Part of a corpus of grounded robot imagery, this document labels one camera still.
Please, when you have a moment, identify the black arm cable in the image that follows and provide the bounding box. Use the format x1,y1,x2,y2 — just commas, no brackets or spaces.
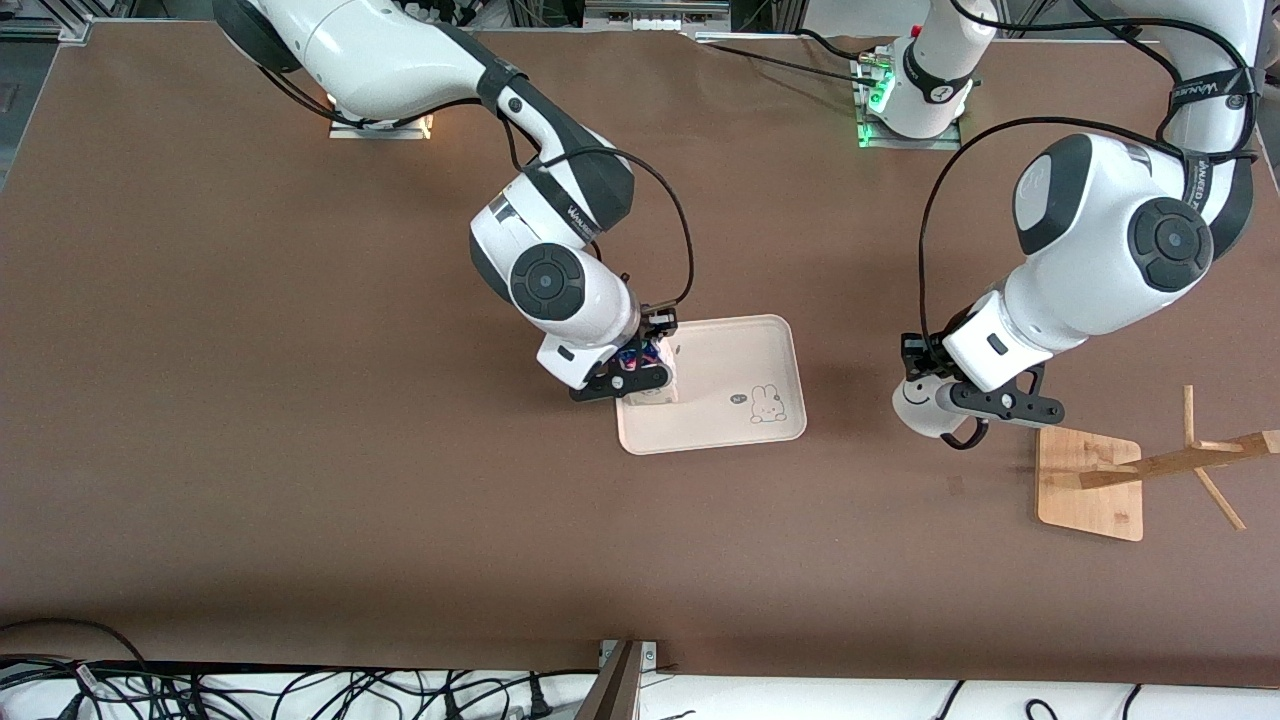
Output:
498,98,697,313
917,0,1263,347

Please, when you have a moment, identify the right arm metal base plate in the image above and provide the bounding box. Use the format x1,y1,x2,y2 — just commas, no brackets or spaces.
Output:
328,112,434,141

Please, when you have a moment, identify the grey power strip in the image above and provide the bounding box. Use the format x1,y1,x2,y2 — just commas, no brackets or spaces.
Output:
583,0,733,31

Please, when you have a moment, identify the small metal bracket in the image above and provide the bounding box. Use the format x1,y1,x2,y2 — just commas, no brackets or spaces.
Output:
598,640,661,671

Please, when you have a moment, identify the blue white milk carton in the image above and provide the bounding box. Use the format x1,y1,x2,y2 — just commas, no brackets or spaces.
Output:
615,338,681,404

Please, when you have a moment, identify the black looped cable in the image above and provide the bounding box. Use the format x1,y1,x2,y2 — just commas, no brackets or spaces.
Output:
0,617,153,683

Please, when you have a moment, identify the white smiley face cup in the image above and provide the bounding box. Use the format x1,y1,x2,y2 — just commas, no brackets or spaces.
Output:
892,375,991,451

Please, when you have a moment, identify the wooden cup stand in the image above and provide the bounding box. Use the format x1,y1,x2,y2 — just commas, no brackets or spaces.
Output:
1035,385,1280,543

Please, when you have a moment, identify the black cable on table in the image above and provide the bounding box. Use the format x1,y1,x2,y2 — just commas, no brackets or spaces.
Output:
690,28,886,91

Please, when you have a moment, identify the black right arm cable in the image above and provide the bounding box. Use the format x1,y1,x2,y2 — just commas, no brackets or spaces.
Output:
498,98,697,313

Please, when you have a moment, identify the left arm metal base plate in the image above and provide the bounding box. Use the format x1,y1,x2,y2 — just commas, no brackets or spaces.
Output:
855,50,963,151

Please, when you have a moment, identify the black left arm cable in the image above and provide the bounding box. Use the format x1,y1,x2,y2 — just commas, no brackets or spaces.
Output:
917,0,1263,347

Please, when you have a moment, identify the aluminium profile post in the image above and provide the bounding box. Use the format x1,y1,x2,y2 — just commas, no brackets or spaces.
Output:
575,640,646,720

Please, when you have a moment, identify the aluminium frame corner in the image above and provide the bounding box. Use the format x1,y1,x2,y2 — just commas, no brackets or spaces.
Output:
0,0,93,43

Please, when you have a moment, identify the black cable tangle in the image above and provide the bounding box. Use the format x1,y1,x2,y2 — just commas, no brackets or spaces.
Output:
0,655,601,720

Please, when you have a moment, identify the beige rabbit print tray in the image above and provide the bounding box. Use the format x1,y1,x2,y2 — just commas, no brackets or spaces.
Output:
615,314,808,456

